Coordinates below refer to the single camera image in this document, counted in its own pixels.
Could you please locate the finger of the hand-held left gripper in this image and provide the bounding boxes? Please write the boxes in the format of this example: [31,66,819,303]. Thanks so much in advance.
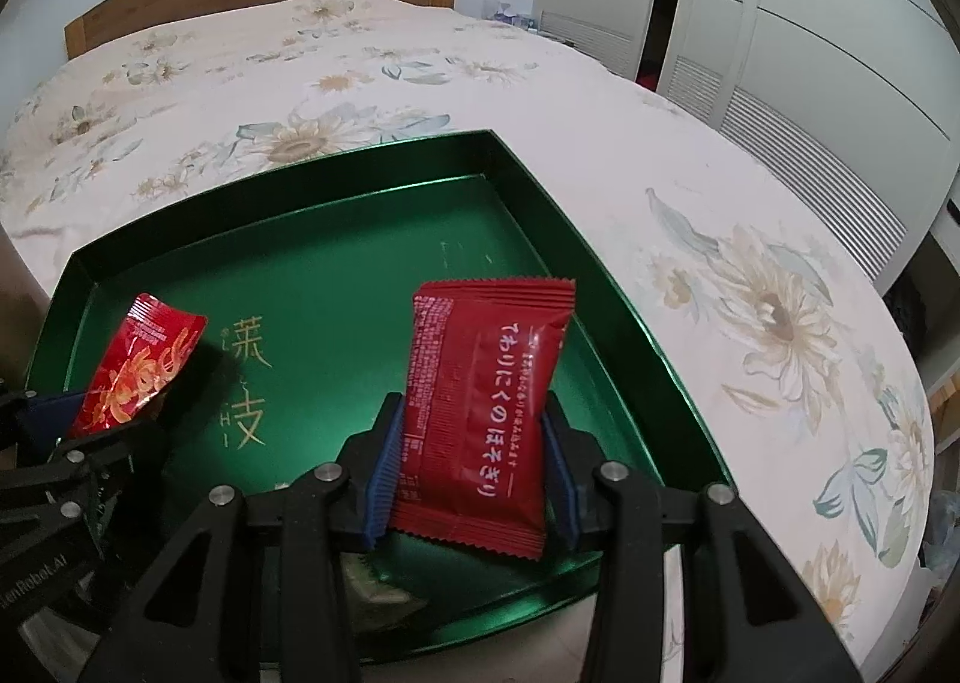
[0,389,87,463]
[45,420,170,526]

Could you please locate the white louvered panel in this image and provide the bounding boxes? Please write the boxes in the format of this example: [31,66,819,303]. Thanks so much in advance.
[660,57,910,294]

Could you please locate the green box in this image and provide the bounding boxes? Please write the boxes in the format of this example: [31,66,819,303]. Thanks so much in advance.
[25,128,736,658]

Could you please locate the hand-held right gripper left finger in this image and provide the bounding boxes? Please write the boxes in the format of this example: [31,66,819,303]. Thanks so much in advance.
[79,392,406,683]

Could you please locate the long red snack packet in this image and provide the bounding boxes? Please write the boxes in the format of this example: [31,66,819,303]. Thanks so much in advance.
[66,293,209,438]

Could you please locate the white wardrobe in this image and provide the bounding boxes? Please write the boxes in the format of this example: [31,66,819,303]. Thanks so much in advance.
[534,0,960,204]

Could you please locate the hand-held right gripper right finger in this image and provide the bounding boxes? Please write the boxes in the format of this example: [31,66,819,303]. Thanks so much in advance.
[541,390,863,683]

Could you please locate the dark red square snack packet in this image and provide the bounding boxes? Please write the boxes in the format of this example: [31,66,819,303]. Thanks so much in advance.
[388,276,577,562]

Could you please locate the small bedside items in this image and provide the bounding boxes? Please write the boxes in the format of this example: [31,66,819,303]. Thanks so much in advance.
[480,1,541,32]

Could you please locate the floral beige blanket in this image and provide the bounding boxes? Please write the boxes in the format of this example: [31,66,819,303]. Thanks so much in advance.
[0,0,946,683]

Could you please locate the grey-green snack packet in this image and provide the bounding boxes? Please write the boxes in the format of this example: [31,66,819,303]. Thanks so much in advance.
[341,552,432,635]

